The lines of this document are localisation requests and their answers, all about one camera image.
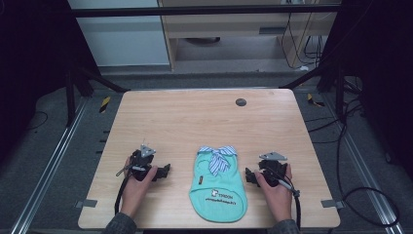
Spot yellow black striped tape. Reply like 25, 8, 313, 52
306, 93, 326, 108
98, 96, 112, 114

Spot teal pet shirt striped bow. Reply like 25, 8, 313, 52
188, 145, 248, 224

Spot black horizontal frame bar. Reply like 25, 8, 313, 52
70, 4, 343, 19

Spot black looped floor cable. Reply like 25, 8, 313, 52
306, 76, 401, 228

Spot black curtain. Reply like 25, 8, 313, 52
0, 0, 102, 167
317, 0, 413, 183

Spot person's right hand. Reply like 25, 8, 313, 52
254, 163, 293, 223

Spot black cables under desk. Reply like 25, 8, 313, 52
280, 12, 327, 70

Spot grey table bracket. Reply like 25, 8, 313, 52
320, 198, 346, 210
74, 198, 98, 210

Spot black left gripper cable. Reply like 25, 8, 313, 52
114, 164, 134, 216

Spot person's left hand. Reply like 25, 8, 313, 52
120, 157, 160, 218

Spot aluminium floor rail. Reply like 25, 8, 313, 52
319, 94, 407, 234
9, 97, 91, 234

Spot white cabinet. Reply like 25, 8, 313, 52
67, 0, 171, 67

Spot light wooden desk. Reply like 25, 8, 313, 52
157, 0, 339, 71

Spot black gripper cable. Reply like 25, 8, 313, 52
271, 167, 302, 230
114, 164, 134, 216

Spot thin black floor cable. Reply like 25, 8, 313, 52
26, 110, 50, 132

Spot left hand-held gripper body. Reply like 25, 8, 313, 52
129, 144, 157, 182

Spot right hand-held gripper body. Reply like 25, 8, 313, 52
257, 151, 289, 188

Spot black metal stand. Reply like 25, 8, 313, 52
281, 59, 347, 123
63, 63, 130, 129

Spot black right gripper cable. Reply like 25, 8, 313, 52
271, 167, 302, 230

